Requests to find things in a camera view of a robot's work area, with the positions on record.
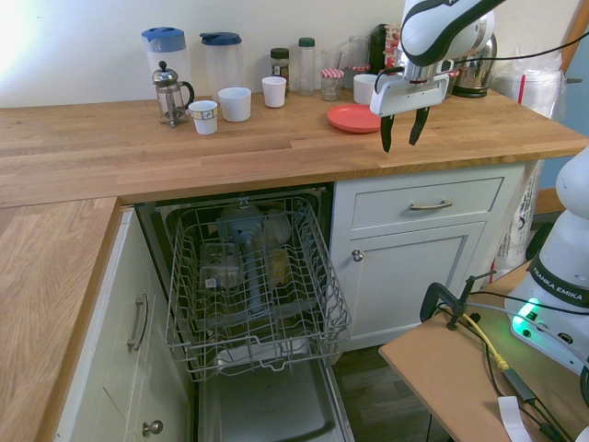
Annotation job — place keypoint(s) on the white kitchen base cabinet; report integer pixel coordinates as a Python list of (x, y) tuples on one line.
[(414, 285), (115, 391)]

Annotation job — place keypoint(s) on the brown fibreboard mounting board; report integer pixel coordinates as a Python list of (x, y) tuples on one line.
[(437, 368)]

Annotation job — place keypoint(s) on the clear pitcher dark blue lid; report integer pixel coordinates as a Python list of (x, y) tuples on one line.
[(221, 64)]

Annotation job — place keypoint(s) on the clear pitcher light blue lid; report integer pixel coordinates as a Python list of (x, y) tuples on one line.
[(165, 55)]

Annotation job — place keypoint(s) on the coffee jar black lid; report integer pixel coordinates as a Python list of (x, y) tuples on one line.
[(279, 64)]

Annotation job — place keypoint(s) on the steel dishwasher door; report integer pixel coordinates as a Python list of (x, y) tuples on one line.
[(267, 405)]

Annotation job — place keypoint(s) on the clear glass food container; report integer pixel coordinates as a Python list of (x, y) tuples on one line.
[(221, 264)]

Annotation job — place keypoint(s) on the white round bowl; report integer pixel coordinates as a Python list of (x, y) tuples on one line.
[(363, 89)]

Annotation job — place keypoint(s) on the white paper label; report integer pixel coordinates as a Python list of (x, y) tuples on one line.
[(513, 419)]

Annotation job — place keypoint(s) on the round metal cabinet knob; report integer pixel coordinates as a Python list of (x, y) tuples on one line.
[(357, 255), (153, 428)]

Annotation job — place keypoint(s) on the clear glass tumbler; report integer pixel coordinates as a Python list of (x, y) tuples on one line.
[(331, 59)]

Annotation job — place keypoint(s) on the small patterned white cup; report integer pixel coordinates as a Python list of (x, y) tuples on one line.
[(203, 117)]

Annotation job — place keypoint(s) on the stainless steel kettle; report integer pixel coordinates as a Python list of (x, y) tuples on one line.
[(474, 80)]

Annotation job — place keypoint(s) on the clear bottle green lid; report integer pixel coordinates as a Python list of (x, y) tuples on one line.
[(306, 69)]

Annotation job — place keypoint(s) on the black C-clamp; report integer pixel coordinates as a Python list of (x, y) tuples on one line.
[(428, 299)]

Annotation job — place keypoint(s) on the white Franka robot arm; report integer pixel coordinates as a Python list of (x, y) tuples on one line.
[(566, 230)]

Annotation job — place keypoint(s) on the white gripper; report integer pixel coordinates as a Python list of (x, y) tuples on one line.
[(409, 94)]

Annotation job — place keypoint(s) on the tall empty glass jar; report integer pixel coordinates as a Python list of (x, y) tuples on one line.
[(359, 48)]

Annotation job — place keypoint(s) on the red plastic plate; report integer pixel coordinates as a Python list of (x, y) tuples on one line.
[(354, 119)]

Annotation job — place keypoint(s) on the white ribbed cup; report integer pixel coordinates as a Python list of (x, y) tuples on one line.
[(274, 92)]

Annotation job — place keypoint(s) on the white printed sack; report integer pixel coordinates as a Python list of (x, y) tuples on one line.
[(517, 221)]

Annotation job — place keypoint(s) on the white plastic bag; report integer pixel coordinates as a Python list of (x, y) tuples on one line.
[(538, 92)]

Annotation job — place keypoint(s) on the red and white carton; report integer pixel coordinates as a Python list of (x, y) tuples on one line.
[(392, 46)]

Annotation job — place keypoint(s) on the glass jar red checked lid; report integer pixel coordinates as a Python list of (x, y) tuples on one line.
[(332, 85), (359, 69)]

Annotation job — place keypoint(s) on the glass French press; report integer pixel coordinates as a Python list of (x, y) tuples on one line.
[(171, 96)]

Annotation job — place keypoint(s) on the black bottle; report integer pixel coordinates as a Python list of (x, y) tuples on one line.
[(378, 46)]

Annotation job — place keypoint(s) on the translucent plastic tub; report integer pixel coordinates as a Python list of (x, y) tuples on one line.
[(276, 225)]

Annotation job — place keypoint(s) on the yellow plastic cup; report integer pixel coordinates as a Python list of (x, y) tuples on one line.
[(278, 264)]

